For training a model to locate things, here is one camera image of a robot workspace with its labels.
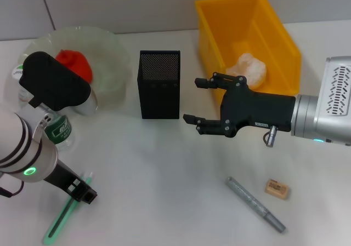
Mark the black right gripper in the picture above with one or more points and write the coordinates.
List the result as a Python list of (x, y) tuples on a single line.
[(257, 111)]

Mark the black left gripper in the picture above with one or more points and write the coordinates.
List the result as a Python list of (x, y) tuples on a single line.
[(61, 176)]

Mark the green utility knife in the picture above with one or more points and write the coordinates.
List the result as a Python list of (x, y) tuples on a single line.
[(59, 221)]

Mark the white paper ball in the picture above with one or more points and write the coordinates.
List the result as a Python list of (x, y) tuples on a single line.
[(252, 68)]

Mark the clear bottle with green label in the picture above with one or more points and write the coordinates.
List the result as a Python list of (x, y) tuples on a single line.
[(61, 129)]

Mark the black mesh pen holder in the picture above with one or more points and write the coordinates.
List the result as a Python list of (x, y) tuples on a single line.
[(161, 106)]

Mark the grey marker pen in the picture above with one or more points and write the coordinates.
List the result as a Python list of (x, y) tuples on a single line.
[(252, 202)]

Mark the beige eraser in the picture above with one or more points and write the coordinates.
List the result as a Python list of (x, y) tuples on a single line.
[(277, 188)]

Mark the pale green glass fruit plate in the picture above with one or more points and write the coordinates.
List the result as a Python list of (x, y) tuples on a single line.
[(109, 57)]

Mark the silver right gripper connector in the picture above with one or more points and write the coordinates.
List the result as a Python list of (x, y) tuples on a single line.
[(271, 136)]

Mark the yellow plastic bin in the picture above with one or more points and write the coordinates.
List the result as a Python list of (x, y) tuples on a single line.
[(227, 24)]

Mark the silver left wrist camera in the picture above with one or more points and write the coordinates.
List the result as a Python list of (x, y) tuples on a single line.
[(52, 81)]

